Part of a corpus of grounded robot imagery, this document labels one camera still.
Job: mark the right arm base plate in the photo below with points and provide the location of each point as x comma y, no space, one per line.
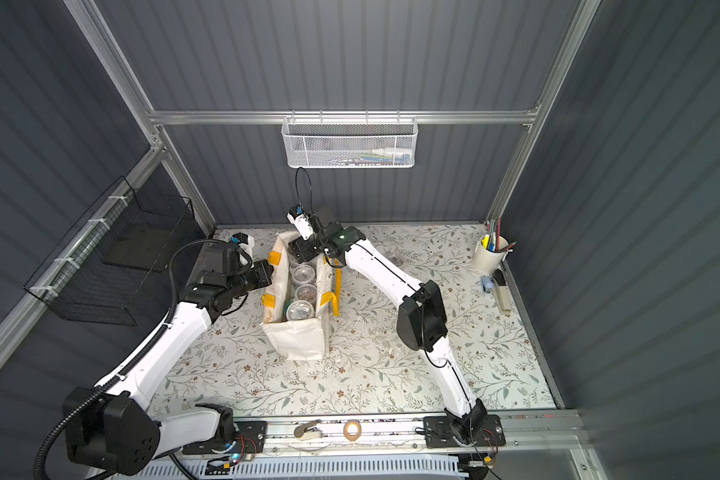
438,433

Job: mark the white pen cup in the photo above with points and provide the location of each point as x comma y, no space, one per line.
491,249

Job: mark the orange label seed jar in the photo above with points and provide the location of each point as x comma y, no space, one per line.
396,259

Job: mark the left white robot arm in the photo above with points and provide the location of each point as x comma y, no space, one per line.
109,426

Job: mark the white wire wall basket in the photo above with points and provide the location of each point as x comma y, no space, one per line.
345,144

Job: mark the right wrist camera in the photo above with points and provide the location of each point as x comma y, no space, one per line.
301,221

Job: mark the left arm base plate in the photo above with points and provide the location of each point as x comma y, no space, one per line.
250,439

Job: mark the grey stapler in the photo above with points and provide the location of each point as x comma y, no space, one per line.
501,292

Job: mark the masking tape roll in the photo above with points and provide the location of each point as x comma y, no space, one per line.
352,430

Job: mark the white canvas tote bag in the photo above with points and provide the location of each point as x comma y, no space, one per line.
298,330

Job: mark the black wire side basket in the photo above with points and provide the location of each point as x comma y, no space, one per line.
115,271

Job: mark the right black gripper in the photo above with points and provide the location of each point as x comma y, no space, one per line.
304,248

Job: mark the clear lid seed jar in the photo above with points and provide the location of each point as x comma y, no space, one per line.
303,274

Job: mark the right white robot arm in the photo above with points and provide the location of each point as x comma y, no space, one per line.
421,316

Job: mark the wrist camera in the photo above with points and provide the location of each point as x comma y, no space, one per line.
301,221
244,241

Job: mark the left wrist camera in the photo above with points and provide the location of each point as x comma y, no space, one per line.
244,241

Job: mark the beige tape dispenser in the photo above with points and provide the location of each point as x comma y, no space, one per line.
308,431

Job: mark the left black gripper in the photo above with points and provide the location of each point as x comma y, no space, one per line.
261,274

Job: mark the front seed jar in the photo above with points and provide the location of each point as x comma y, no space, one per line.
306,292

